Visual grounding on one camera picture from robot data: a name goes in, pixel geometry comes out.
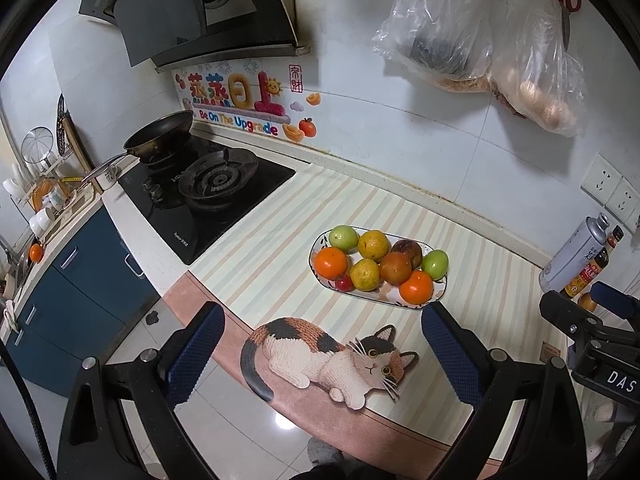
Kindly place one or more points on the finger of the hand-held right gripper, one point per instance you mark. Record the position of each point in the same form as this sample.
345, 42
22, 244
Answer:
617, 300
565, 312

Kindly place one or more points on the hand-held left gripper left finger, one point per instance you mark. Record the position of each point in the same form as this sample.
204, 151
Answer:
195, 357

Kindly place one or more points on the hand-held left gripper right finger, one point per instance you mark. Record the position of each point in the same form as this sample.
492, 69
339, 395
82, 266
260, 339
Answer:
450, 355

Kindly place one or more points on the orange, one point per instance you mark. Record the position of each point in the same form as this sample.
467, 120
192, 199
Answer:
330, 263
416, 287

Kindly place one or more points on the white leaf-print plate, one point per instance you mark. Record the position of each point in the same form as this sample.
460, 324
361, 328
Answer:
387, 296

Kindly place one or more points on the green apple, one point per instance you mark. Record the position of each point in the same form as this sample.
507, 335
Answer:
343, 237
435, 263

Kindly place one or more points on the reddish orange round fruit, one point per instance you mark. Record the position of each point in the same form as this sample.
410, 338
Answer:
396, 267

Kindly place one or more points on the dark red apple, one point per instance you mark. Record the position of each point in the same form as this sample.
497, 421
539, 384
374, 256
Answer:
410, 249

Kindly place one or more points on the yellow citrus fruit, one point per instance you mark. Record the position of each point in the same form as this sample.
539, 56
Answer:
373, 245
365, 275

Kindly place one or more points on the dark sauce bottle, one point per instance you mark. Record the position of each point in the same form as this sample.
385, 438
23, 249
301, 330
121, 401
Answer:
595, 266

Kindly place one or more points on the silver spray can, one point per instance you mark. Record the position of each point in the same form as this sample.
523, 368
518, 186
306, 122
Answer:
572, 257

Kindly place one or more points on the small red tomato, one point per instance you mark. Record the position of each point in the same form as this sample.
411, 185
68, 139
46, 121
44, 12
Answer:
343, 283

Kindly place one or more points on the black gas stove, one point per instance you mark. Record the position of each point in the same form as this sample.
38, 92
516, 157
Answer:
200, 225

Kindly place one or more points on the blue kitchen cabinet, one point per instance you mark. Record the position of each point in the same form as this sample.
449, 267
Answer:
85, 280

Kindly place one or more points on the striped cat-print mat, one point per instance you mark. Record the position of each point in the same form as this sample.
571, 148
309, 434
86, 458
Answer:
280, 240

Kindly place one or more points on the grey slipper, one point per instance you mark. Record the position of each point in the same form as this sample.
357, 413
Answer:
325, 452

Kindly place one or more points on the small orange fruit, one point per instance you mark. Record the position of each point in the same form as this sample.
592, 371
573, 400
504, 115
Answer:
35, 253

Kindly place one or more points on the white mug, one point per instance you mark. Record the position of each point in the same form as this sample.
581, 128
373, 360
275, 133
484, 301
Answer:
111, 175

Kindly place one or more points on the stack of white bowls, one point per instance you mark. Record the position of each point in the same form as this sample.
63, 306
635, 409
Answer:
40, 221

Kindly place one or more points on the dish rack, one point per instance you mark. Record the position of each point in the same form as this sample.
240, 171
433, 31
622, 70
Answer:
55, 195

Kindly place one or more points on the plastic bag with brown contents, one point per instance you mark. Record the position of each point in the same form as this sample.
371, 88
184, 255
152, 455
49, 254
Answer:
540, 90

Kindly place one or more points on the black frying pan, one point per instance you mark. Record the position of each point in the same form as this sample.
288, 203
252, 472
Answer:
160, 135

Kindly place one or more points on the wooden cutting board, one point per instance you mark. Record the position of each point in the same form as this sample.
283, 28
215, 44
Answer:
77, 150

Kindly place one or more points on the metal strainer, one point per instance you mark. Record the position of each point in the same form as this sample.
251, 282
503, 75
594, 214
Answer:
37, 144

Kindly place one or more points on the plastic bag with dark contents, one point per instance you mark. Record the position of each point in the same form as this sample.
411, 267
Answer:
435, 35

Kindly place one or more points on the grey range hood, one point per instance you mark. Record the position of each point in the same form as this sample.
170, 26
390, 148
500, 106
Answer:
165, 10

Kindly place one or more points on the white wall outlet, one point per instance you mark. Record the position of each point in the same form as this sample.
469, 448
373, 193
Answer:
600, 180
624, 201

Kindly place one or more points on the colourful wall sticker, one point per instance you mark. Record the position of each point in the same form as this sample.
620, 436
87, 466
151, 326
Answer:
235, 91

